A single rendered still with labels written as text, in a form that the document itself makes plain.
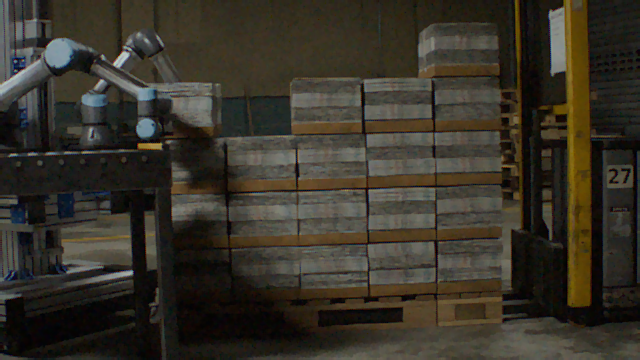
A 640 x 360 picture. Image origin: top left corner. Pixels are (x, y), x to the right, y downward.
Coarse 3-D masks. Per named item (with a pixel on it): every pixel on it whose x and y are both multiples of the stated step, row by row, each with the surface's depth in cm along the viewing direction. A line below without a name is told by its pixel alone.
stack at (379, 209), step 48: (192, 144) 339; (240, 144) 340; (288, 144) 341; (336, 144) 343; (384, 144) 344; (432, 144) 345; (240, 192) 343; (288, 192) 344; (336, 192) 343; (384, 192) 344; (432, 192) 345; (432, 240) 350; (192, 288) 343; (240, 288) 343; (288, 288) 345
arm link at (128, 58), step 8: (136, 32) 392; (128, 40) 392; (128, 48) 389; (136, 48) 389; (120, 56) 390; (128, 56) 389; (136, 56) 390; (144, 56) 394; (120, 64) 388; (128, 64) 390; (128, 72) 392; (96, 88) 384; (104, 88) 384; (112, 88) 387; (80, 120) 387
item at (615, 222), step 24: (552, 144) 395; (600, 144) 336; (624, 144) 333; (552, 168) 398; (600, 168) 336; (624, 168) 334; (552, 192) 399; (600, 192) 337; (624, 192) 335; (552, 216) 400; (600, 216) 338; (624, 216) 335; (552, 240) 401; (600, 240) 338; (624, 240) 336; (600, 264) 338; (624, 264) 336; (624, 288) 336; (624, 312) 338
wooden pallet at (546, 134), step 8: (512, 136) 918; (544, 136) 921; (552, 136) 926; (560, 136) 932; (544, 144) 934; (544, 152) 931; (544, 160) 911; (544, 168) 908; (544, 184) 918; (544, 192) 899; (544, 200) 912
